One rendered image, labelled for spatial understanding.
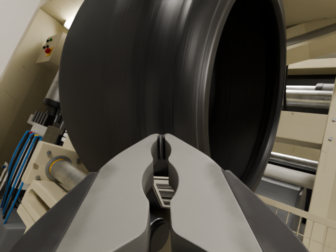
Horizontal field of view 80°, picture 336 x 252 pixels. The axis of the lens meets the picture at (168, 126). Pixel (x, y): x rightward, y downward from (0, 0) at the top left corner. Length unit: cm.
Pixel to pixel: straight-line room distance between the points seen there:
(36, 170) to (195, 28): 46
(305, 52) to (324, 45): 6
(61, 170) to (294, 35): 87
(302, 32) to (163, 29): 74
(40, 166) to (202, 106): 42
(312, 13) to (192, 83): 73
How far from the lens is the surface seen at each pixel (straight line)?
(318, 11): 93
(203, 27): 27
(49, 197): 48
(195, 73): 25
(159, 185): 27
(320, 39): 90
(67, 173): 49
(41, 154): 55
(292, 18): 95
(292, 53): 92
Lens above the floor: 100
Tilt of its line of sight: 10 degrees up
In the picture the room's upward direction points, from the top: 19 degrees clockwise
